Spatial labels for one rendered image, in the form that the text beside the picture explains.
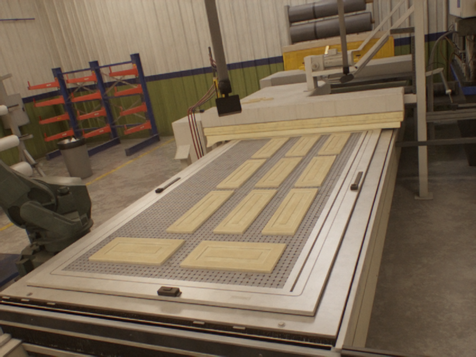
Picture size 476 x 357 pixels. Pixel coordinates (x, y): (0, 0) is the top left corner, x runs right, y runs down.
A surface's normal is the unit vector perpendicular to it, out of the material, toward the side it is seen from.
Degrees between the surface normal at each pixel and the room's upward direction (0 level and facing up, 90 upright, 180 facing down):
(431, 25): 90
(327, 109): 90
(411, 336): 0
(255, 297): 0
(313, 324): 0
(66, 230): 90
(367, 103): 90
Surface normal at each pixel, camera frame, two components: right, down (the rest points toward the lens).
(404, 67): -0.37, 0.37
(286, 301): -0.16, -0.93
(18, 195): 0.44, 0.23
